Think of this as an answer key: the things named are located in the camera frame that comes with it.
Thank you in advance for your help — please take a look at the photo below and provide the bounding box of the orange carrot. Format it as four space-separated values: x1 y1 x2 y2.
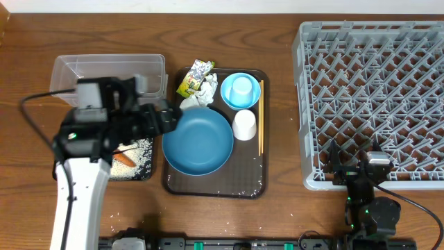
113 153 136 167

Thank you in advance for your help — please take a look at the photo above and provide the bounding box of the pile of white rice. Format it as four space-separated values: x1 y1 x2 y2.
109 137 154 181

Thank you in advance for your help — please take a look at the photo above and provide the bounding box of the green foil snack wrapper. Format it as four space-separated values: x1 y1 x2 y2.
176 59 215 98

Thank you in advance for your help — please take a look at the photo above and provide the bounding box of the dark blue plate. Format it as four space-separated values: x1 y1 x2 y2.
162 108 234 176

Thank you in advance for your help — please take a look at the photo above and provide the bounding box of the white tissue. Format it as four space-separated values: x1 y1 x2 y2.
180 73 218 110

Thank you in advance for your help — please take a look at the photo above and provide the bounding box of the white cup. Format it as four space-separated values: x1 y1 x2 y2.
232 109 257 141

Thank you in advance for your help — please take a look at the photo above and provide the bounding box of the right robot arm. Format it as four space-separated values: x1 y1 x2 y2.
326 141 400 249

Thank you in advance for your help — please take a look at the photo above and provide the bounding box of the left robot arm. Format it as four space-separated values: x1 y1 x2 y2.
51 75 182 249

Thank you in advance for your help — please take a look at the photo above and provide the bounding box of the grey dishwasher rack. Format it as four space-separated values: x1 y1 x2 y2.
292 21 443 191

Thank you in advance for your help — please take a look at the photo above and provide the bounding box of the black plastic tray bin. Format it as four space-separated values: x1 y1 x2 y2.
52 137 155 183

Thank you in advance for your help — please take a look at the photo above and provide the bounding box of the clear plastic bin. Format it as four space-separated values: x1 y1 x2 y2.
49 54 168 104

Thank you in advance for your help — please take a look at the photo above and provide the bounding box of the brown serving tray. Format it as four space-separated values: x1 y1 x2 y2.
163 67 271 199

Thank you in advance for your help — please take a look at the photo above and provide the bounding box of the wooden chopstick left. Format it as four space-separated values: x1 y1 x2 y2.
258 80 263 156

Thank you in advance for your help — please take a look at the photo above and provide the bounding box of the wooden chopstick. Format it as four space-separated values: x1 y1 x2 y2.
260 80 264 154
258 80 263 156

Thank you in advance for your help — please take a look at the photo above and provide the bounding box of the wooden chopstick right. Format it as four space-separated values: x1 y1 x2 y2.
260 80 264 154

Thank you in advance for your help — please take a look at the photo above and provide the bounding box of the light blue cup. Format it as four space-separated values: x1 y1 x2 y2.
229 77 253 108

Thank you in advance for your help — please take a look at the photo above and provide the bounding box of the light blue bowl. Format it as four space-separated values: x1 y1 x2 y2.
221 73 260 110

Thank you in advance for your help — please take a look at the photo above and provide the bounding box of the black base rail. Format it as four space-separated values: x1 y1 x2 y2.
99 228 418 250

